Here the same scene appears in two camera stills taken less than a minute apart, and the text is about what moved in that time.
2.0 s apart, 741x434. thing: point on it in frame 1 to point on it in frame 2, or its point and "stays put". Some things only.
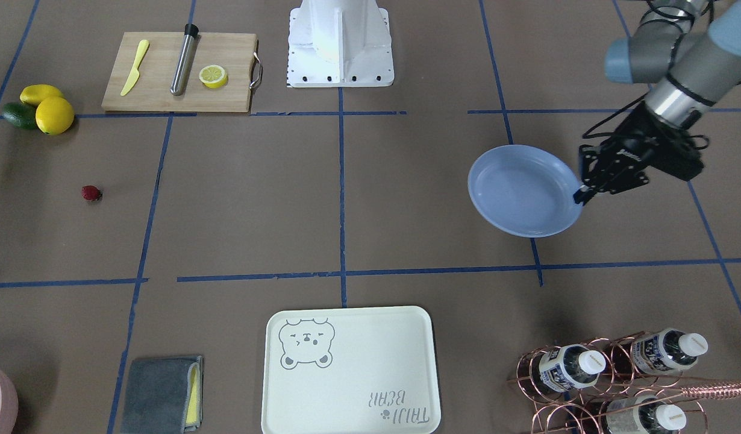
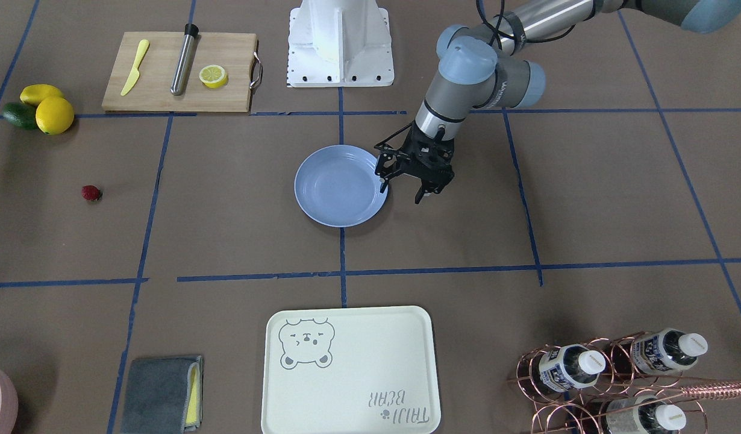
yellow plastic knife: [135, 73] stays put
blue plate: [526, 190] to [337, 186]
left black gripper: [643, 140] to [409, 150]
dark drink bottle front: [643, 415] stays put
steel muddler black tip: [190, 41] stays put
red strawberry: [91, 193] stays put
